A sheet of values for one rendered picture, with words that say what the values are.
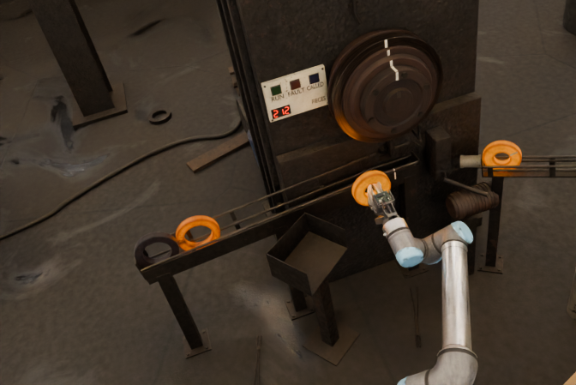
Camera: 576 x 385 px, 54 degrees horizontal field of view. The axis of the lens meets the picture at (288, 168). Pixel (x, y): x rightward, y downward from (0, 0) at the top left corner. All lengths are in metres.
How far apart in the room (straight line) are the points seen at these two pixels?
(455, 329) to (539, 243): 1.47
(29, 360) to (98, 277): 0.56
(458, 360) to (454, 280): 0.30
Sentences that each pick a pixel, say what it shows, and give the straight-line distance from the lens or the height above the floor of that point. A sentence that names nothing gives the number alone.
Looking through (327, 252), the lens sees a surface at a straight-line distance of 2.38.
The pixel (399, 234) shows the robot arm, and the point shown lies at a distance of 2.10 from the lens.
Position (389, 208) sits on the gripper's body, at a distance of 2.15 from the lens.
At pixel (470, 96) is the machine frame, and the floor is 0.87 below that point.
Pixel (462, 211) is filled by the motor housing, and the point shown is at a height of 0.49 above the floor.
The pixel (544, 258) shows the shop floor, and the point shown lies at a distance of 3.18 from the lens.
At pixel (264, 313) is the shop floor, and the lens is 3.00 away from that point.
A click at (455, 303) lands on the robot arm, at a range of 1.92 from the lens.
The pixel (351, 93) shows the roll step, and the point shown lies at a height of 1.18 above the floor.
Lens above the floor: 2.37
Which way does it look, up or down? 39 degrees down
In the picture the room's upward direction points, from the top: 12 degrees counter-clockwise
